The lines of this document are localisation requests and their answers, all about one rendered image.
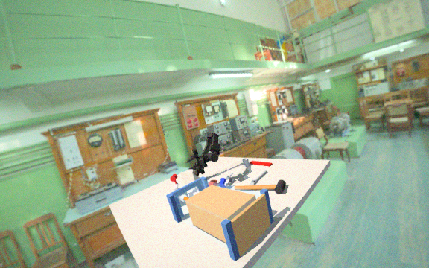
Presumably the mallet with black head and wooden handle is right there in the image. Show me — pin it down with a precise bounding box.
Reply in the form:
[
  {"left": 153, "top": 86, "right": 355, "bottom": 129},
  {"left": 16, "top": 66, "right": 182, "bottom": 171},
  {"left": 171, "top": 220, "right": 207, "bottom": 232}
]
[{"left": 235, "top": 180, "right": 286, "bottom": 194}]

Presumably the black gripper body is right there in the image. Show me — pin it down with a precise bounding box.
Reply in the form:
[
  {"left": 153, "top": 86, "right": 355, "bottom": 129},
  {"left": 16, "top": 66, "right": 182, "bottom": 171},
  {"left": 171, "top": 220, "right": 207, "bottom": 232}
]
[{"left": 192, "top": 149, "right": 209, "bottom": 174}]

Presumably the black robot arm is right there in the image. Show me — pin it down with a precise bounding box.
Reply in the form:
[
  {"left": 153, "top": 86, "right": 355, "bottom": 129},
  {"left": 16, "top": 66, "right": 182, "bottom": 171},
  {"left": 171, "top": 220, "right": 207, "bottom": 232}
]
[{"left": 192, "top": 133, "right": 220, "bottom": 176}]

